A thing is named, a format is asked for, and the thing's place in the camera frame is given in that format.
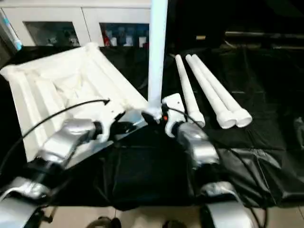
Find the white plastic table leg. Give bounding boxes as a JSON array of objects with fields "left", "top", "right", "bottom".
[
  {"left": 191, "top": 54, "right": 253, "bottom": 128},
  {"left": 175, "top": 54, "right": 206, "bottom": 128},
  {"left": 142, "top": 0, "right": 170, "bottom": 121},
  {"left": 185, "top": 54, "right": 238, "bottom": 130}
]

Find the white plastic table top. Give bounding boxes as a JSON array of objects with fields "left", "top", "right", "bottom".
[{"left": 0, "top": 42, "right": 150, "bottom": 170}]

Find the black work surface mat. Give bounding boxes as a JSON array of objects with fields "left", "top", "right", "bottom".
[{"left": 0, "top": 45, "right": 304, "bottom": 212}]

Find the black right robot foot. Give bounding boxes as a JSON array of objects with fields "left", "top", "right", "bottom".
[{"left": 163, "top": 219, "right": 186, "bottom": 228}]

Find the white glass door cabinet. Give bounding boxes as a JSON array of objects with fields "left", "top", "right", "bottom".
[{"left": 0, "top": 4, "right": 152, "bottom": 48}]

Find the grey metal bar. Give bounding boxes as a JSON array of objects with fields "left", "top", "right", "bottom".
[{"left": 225, "top": 30, "right": 304, "bottom": 40}]

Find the white teal patterned roll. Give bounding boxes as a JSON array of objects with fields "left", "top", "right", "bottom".
[{"left": 0, "top": 10, "right": 24, "bottom": 51}]

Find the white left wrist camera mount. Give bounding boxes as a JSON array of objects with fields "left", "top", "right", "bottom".
[{"left": 94, "top": 104, "right": 126, "bottom": 143}]

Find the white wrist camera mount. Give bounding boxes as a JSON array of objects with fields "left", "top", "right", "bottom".
[
  {"left": 162, "top": 93, "right": 189, "bottom": 139},
  {"left": 94, "top": 104, "right": 126, "bottom": 143}
]

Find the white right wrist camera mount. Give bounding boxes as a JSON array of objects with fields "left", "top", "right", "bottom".
[{"left": 162, "top": 93, "right": 189, "bottom": 139}]

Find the black left wrist camera cable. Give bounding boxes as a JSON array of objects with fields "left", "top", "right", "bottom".
[{"left": 0, "top": 98, "right": 111, "bottom": 174}]

